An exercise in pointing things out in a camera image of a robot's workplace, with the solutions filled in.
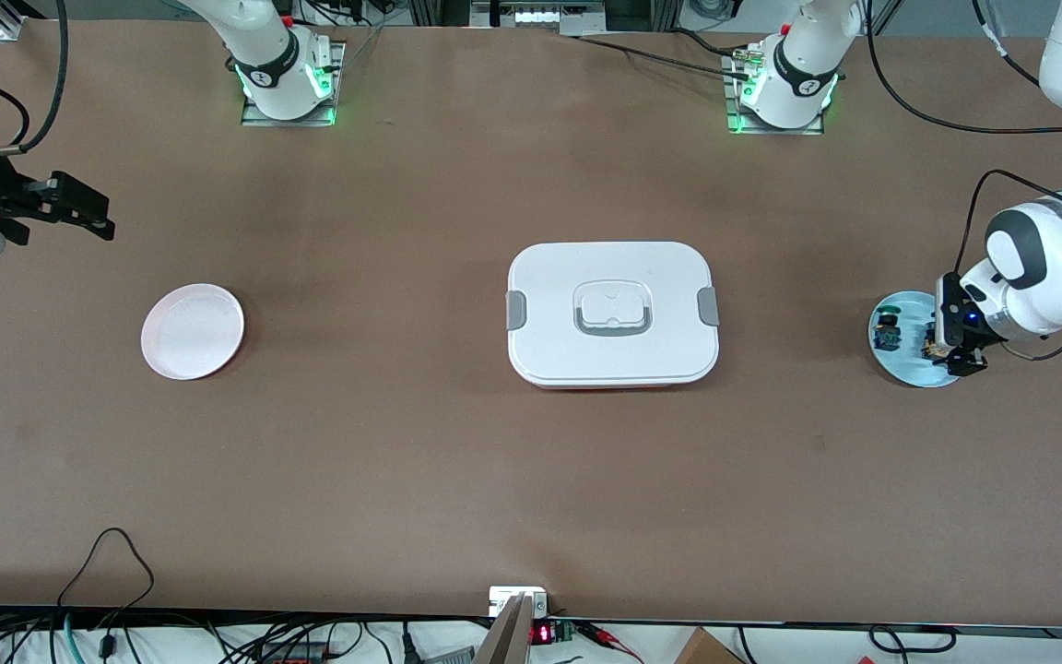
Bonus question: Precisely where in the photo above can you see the pink round plate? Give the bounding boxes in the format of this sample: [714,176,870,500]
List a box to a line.
[141,283,245,381]

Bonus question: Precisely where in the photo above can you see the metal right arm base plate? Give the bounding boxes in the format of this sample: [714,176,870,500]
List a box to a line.
[241,41,348,127]

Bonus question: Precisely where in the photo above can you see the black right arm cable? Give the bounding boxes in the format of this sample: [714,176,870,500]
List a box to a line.
[0,0,68,156]

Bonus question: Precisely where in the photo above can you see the white metal bracket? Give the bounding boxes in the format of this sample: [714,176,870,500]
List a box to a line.
[489,587,549,617]

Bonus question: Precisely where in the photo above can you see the light blue round plate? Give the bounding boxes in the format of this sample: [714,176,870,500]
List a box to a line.
[867,290,967,388]

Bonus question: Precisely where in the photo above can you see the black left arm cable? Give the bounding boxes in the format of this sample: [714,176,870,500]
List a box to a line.
[863,0,1062,278]

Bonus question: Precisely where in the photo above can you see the aluminium frame extrusion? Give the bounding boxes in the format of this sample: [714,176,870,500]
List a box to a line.
[0,0,48,42]

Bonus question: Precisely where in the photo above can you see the black coiled cable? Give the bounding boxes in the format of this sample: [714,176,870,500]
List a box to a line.
[867,625,958,654]

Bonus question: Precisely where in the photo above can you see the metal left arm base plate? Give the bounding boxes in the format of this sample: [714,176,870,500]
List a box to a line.
[725,46,827,136]

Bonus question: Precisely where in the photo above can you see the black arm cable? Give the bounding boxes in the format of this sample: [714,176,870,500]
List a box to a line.
[0,0,68,156]
[863,0,1062,278]

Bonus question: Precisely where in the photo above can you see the red clip lead wires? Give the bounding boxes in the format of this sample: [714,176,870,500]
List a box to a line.
[577,622,647,664]

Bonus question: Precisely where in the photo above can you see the grey slanted mounting bar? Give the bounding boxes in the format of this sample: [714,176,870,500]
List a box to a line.
[471,595,535,664]

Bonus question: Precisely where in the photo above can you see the white device with lights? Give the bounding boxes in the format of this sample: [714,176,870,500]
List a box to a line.
[471,0,606,38]

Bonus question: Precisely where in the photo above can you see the black cable with metal plug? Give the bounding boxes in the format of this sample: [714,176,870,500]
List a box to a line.
[568,30,762,82]

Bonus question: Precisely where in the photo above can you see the thin black looped cable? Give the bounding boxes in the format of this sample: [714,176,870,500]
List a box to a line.
[56,528,156,639]

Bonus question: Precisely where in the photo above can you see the brown cardboard box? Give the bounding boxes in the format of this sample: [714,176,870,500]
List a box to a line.
[674,627,746,664]

